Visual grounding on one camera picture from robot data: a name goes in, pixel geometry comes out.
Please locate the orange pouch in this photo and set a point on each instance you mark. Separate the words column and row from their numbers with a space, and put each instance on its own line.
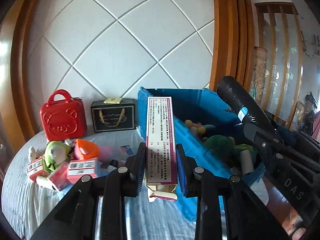
column 84, row 149

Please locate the wooden slat screen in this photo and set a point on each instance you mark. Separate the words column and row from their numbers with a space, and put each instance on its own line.
column 279, row 32

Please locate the black roll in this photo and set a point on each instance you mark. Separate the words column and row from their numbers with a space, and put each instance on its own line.
column 240, row 101

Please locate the white paper roll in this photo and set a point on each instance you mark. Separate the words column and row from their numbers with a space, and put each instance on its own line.
column 47, row 183

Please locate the black gift box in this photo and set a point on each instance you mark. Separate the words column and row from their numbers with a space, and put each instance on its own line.
column 110, row 117

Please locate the green white plush toy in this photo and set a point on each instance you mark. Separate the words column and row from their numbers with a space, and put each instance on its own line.
column 55, row 154

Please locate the white square box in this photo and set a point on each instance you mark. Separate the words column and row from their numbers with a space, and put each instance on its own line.
column 246, row 162

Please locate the pink tissue pack two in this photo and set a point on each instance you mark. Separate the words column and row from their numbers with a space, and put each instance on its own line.
column 78, row 168

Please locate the pink tissue pack three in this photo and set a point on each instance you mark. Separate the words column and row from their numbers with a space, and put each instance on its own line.
column 58, row 179

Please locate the red bear suitcase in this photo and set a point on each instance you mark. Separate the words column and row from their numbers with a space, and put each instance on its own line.
column 63, row 117

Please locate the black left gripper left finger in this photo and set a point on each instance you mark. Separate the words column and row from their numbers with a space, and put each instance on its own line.
column 94, row 208

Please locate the blue plastic crate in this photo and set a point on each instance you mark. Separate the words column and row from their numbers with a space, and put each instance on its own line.
column 198, row 115

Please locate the blue striped table cloth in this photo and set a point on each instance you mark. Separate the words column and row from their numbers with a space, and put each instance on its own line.
column 25, row 204

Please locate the green frog plush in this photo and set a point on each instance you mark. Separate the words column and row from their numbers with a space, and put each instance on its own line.
column 224, row 148

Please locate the purple white medicine box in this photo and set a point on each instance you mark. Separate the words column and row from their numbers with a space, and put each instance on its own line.
column 161, row 162

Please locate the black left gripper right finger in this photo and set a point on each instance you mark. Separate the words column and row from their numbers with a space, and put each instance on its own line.
column 225, row 203

